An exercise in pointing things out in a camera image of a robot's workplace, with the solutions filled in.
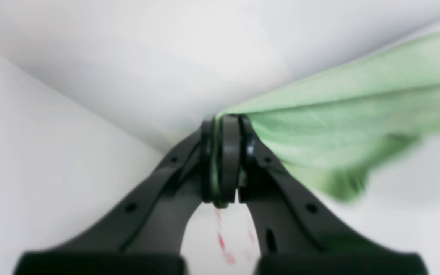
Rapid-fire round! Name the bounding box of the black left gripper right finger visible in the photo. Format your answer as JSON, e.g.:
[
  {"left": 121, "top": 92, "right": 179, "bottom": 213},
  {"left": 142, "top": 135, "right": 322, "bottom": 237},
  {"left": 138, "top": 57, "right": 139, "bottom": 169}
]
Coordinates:
[{"left": 218, "top": 115, "right": 428, "bottom": 275}]

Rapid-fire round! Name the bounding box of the green t-shirt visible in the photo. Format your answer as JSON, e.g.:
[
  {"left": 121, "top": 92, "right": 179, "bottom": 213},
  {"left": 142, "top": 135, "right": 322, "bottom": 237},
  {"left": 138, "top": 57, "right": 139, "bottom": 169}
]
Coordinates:
[{"left": 218, "top": 32, "right": 440, "bottom": 202}]

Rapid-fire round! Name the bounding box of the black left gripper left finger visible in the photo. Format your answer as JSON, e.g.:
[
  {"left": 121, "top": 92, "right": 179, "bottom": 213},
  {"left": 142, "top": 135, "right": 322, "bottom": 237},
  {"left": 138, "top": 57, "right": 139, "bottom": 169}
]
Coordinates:
[{"left": 14, "top": 114, "right": 220, "bottom": 275}]

